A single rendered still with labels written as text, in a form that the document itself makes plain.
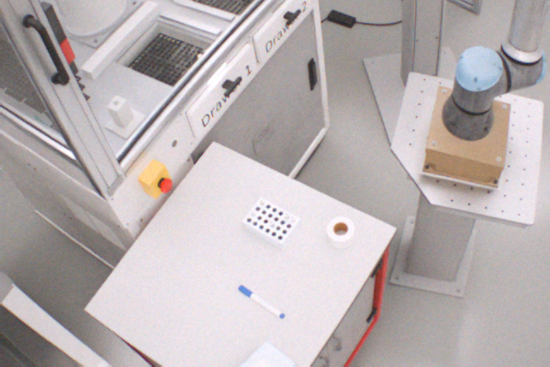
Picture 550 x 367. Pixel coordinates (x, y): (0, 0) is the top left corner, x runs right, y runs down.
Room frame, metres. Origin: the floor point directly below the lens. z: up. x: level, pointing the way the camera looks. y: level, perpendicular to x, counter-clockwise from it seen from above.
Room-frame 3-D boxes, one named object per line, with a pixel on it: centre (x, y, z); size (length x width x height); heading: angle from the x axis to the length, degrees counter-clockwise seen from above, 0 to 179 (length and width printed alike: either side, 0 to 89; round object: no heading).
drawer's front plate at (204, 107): (1.18, 0.10, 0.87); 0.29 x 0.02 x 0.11; 138
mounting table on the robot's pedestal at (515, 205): (0.91, -0.55, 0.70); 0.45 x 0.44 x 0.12; 62
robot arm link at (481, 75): (0.92, -0.54, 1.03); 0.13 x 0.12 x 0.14; 99
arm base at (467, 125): (0.92, -0.53, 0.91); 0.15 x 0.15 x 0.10
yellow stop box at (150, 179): (0.92, 0.31, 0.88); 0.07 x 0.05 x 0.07; 138
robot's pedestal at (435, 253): (0.93, -0.53, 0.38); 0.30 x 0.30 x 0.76; 62
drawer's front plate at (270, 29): (1.41, -0.11, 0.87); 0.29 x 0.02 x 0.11; 138
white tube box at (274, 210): (0.79, 0.04, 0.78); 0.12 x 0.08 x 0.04; 46
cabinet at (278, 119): (1.54, 0.42, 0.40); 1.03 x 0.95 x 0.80; 138
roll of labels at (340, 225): (0.72, -0.12, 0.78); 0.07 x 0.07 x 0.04
